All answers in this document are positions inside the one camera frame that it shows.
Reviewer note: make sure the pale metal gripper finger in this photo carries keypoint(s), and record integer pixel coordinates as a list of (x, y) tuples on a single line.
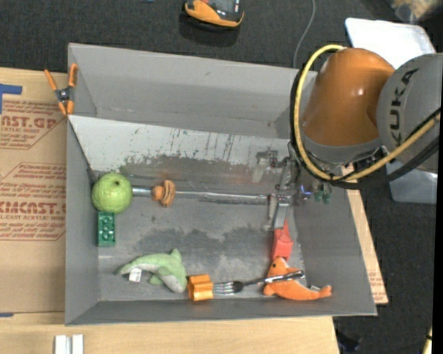
[(269, 215), (281, 215)]

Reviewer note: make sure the red-orange plastic toy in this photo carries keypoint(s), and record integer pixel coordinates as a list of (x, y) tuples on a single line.
[(281, 245)]

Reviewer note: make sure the grey metal bin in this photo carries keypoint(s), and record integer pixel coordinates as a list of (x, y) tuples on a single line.
[(212, 231)]

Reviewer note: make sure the orange plush dolphin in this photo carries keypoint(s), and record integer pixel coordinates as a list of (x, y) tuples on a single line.
[(293, 290)]

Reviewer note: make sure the metal fork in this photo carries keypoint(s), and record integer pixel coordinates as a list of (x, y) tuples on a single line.
[(239, 284)]

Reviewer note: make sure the orange plastic block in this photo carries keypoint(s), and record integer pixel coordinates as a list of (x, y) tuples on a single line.
[(200, 287)]

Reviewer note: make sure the small orange toy duck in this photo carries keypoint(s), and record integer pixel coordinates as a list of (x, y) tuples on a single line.
[(164, 193)]

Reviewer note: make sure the pale green plush dolphin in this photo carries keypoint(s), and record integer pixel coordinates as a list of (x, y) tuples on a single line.
[(162, 267)]

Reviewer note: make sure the green apple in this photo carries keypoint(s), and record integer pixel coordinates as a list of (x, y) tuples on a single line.
[(112, 192)]

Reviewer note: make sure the dark green flat block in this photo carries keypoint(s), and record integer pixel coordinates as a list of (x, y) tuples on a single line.
[(106, 229)]

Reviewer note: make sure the brown cardboard board red print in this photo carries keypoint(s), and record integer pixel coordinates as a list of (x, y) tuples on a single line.
[(26, 274)]

